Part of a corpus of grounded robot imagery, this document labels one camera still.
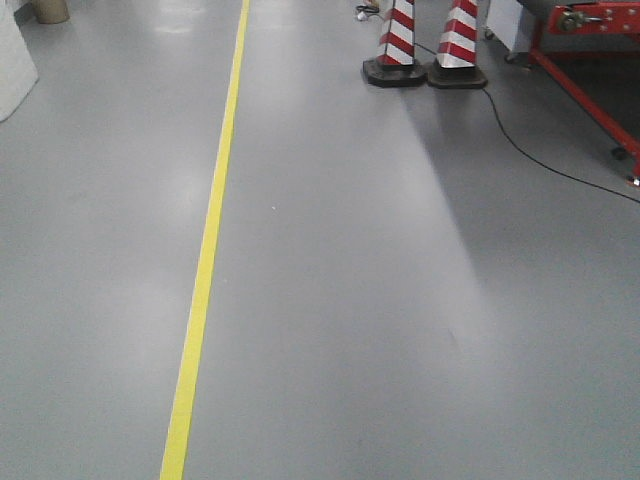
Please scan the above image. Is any red white cone left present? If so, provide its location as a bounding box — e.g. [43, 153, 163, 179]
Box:
[362, 0, 426, 88]

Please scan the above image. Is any red white cone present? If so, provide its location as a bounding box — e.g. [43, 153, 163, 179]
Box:
[427, 0, 487, 89]
[362, 0, 426, 88]

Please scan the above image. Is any red white cone right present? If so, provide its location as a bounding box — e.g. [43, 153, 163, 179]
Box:
[427, 0, 487, 89]

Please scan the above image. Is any white fabric bag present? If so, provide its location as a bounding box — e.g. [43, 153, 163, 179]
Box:
[1, 1, 39, 122]

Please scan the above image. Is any cardboard tube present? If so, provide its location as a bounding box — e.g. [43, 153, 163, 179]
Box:
[31, 0, 70, 25]

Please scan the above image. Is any black floor cable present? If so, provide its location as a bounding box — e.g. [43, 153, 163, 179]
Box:
[414, 42, 640, 205]

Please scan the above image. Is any red metal conveyor frame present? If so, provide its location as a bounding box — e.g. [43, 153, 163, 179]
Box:
[520, 1, 639, 188]

